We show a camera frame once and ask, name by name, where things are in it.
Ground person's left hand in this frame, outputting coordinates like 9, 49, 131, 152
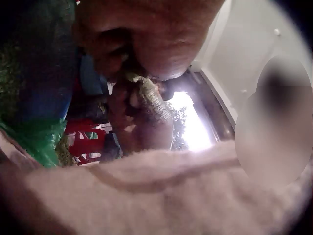
72, 0, 226, 82

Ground person's right hand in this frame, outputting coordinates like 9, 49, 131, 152
108, 82, 174, 150

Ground person's left fingers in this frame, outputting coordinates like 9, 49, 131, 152
94, 29, 132, 82

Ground person's right fingers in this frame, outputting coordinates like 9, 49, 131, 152
108, 82, 149, 137

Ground red plastic crate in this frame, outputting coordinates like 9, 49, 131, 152
64, 119, 106, 165

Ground dark green net sack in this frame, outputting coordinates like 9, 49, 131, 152
0, 0, 82, 124

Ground bright window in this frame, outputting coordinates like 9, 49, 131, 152
169, 91, 213, 150

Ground green plastic bag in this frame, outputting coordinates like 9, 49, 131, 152
0, 117, 67, 168

